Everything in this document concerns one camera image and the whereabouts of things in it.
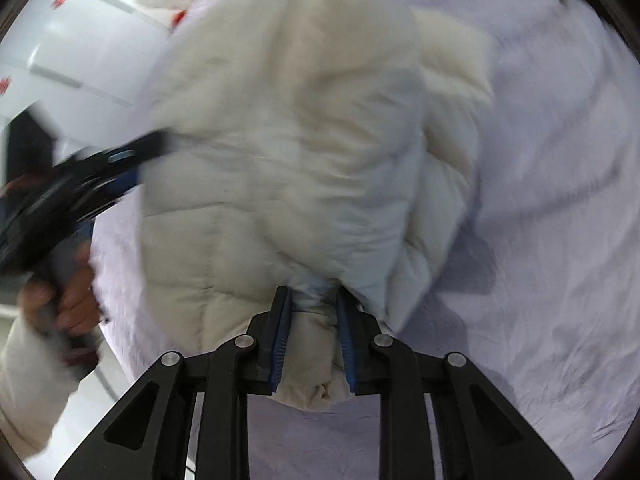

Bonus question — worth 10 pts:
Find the cream quilted down jacket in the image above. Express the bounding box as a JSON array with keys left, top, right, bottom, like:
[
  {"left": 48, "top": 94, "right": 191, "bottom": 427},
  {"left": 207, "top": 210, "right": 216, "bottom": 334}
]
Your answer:
[{"left": 141, "top": 0, "right": 494, "bottom": 411}]

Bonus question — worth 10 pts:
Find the white sleeve left forearm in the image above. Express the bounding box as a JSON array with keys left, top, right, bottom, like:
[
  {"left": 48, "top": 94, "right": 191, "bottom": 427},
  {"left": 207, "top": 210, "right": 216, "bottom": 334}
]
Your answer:
[{"left": 0, "top": 315, "right": 80, "bottom": 460}]

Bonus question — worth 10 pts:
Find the person left hand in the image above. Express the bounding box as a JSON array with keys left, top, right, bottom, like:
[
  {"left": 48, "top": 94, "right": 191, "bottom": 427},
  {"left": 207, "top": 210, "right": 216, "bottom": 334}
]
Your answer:
[{"left": 17, "top": 242, "right": 102, "bottom": 336}]

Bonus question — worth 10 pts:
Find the white wardrobe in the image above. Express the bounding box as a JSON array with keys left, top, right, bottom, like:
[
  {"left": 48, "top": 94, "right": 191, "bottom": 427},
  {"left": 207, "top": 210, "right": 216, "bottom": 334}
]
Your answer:
[{"left": 1, "top": 0, "right": 169, "bottom": 155}]

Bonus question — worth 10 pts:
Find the red gift box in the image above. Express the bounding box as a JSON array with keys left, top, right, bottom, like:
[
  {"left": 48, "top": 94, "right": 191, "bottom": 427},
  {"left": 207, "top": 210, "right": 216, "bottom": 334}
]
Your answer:
[{"left": 171, "top": 10, "right": 186, "bottom": 28}]

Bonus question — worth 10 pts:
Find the lavender plush bed blanket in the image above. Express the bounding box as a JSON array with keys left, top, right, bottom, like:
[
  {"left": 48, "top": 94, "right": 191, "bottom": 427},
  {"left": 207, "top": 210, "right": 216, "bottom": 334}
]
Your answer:
[{"left": 89, "top": 0, "right": 640, "bottom": 480}]

